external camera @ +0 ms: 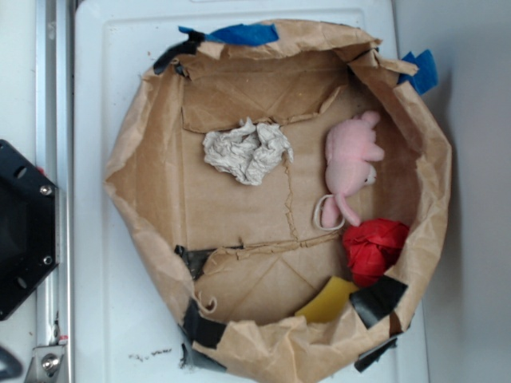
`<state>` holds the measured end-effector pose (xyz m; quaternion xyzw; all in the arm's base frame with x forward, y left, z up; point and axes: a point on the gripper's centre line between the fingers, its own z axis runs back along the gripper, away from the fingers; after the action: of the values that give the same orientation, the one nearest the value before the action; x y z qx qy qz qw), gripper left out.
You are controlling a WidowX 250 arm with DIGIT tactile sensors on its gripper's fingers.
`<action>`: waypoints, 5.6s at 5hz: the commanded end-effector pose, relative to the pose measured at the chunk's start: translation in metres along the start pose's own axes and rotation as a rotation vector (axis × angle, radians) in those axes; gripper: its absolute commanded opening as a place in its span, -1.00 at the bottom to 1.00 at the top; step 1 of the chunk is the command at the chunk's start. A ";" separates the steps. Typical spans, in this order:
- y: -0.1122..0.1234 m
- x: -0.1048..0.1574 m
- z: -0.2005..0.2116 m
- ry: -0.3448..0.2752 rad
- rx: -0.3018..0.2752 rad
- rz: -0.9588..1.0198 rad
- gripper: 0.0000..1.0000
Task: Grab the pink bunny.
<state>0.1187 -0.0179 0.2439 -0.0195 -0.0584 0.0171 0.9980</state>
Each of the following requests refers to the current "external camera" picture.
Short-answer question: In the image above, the pink plush bunny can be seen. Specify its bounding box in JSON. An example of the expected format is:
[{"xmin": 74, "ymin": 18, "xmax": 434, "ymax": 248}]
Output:
[{"xmin": 314, "ymin": 111, "xmax": 385, "ymax": 231}]

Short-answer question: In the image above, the crumpled white paper ball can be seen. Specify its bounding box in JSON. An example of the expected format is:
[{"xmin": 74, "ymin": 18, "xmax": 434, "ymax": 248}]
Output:
[{"xmin": 203, "ymin": 119, "xmax": 294, "ymax": 186}]

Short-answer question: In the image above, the brown paper bag bin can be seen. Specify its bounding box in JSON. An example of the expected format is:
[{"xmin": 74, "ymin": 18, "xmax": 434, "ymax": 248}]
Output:
[{"xmin": 105, "ymin": 20, "xmax": 452, "ymax": 382}]

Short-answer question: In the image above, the crumpled red paper ball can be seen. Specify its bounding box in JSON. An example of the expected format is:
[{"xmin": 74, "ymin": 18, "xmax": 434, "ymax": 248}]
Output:
[{"xmin": 343, "ymin": 219, "xmax": 410, "ymax": 287}]

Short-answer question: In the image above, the yellow sponge piece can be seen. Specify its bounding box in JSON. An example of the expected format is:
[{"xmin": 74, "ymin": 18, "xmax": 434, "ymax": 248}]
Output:
[{"xmin": 295, "ymin": 276, "xmax": 358, "ymax": 323}]

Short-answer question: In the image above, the white plastic tray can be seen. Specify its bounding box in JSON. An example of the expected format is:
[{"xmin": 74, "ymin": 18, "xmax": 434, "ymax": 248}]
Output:
[{"xmin": 73, "ymin": 0, "xmax": 430, "ymax": 383}]

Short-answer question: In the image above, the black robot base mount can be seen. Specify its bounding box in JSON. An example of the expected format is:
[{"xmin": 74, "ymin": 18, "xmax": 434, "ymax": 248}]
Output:
[{"xmin": 1, "ymin": 140, "xmax": 57, "ymax": 321}]

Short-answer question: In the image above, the aluminium frame rail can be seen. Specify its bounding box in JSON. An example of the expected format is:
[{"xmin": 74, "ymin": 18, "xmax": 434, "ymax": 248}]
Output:
[{"xmin": 25, "ymin": 1, "xmax": 77, "ymax": 382}]

